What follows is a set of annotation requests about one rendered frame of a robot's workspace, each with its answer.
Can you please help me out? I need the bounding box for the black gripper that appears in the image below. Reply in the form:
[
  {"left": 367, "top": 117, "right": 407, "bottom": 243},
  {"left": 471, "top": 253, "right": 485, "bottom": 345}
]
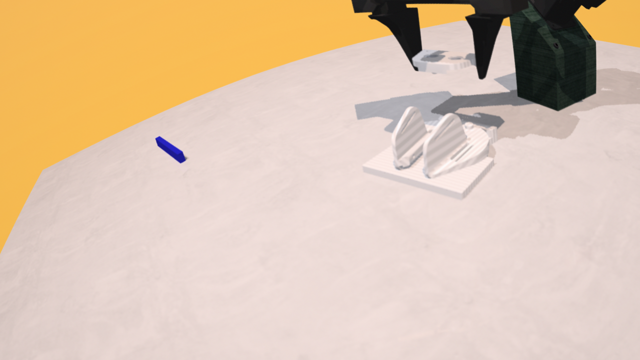
[{"left": 351, "top": 0, "right": 529, "bottom": 80}]

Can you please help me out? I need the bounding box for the dark blue rectangular bar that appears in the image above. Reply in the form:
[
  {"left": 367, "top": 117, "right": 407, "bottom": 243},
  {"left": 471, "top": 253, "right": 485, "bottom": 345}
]
[{"left": 155, "top": 136, "right": 186, "bottom": 164}]

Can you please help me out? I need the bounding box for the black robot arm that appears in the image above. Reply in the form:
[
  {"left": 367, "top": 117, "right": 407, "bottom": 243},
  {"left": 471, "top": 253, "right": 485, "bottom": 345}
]
[{"left": 375, "top": 0, "right": 606, "bottom": 31}]

